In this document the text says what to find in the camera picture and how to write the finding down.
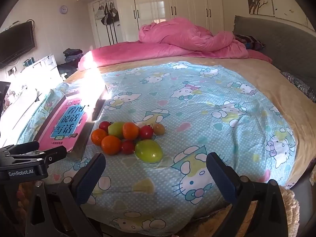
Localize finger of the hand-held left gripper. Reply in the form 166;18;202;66
0;141;40;156
5;146;68;166

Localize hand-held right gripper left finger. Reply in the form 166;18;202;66
25;152;106;237

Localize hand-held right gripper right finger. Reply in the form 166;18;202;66
206;152;289;237

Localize dark grey tray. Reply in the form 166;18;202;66
32;85;110;160

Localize orange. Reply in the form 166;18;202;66
101;135;122;155
122;122;140;140
91;128;108;146

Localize small green apple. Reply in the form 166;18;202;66
108;122;124;139

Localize large green apple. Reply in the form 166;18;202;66
134;139;163;163

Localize brown-green kiwi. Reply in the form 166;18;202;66
153;123;165;136

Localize pink book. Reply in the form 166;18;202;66
39;95;92;151

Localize white dresser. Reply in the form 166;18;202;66
0;54;62;139

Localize beige fluffy rug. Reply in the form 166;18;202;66
279;185;300;237

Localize blue cartoon cat printed blanket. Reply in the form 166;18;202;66
17;62;297;235

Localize pile of folded clothes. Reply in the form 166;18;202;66
58;48;84;78

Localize black television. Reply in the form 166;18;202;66
0;21;35;68

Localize pink fleece bedsheet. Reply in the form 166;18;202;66
78;42;272;71

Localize dark patterned pillow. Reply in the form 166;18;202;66
280;71;316;102

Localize dark striped pillow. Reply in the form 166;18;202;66
234;34;266;51

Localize crumpled pink duvet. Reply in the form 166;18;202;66
138;17;250;58

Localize grey quilted headboard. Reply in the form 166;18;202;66
233;15;316;97

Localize hanging bags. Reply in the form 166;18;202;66
95;1;120;26

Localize white wardrobe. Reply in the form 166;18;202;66
76;0;224;46

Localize tree wall painting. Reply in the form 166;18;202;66
244;0;316;32

